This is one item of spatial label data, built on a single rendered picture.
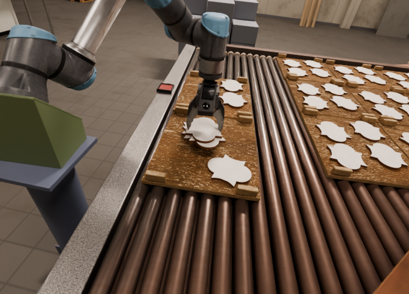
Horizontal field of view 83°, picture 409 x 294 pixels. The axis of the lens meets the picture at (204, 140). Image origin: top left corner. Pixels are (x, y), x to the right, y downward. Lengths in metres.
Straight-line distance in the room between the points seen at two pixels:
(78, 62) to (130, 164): 0.40
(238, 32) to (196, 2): 0.74
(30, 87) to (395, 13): 10.44
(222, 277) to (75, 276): 0.31
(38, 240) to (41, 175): 1.00
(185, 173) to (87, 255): 0.32
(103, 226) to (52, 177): 0.30
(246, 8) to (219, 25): 3.15
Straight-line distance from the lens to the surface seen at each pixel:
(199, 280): 0.58
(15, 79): 0.85
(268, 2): 10.15
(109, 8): 0.99
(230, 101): 1.11
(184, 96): 1.14
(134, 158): 0.82
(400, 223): 0.90
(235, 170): 0.74
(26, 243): 1.90
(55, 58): 0.91
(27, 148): 0.92
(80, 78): 0.97
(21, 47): 0.89
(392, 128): 1.36
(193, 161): 0.77
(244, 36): 3.50
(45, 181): 0.89
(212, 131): 0.79
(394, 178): 1.03
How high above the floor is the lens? 1.46
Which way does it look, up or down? 38 degrees down
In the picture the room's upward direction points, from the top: 7 degrees clockwise
